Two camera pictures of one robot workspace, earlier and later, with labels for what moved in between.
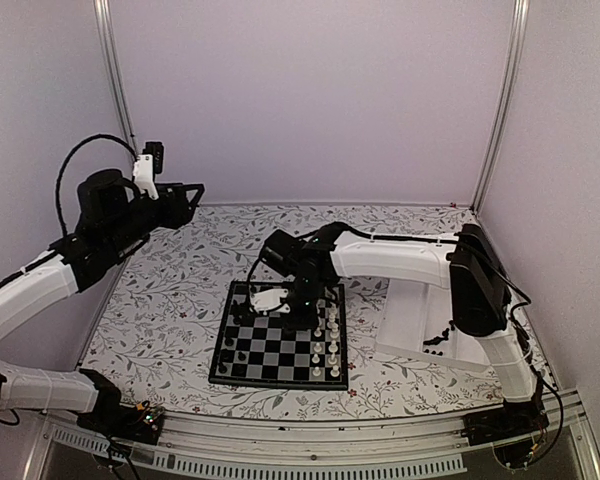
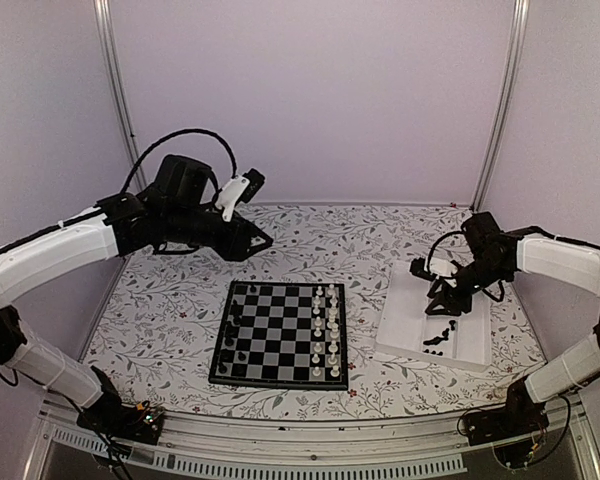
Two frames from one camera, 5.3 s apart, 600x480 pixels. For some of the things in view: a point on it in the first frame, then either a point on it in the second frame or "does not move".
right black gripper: x=308 y=322 -> x=442 y=298
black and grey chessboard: x=265 y=351 does not move
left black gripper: x=177 y=212 -> x=236 y=247
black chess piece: x=236 y=311 does not move
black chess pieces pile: x=438 y=339 does not move
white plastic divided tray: x=417 y=322 does not move
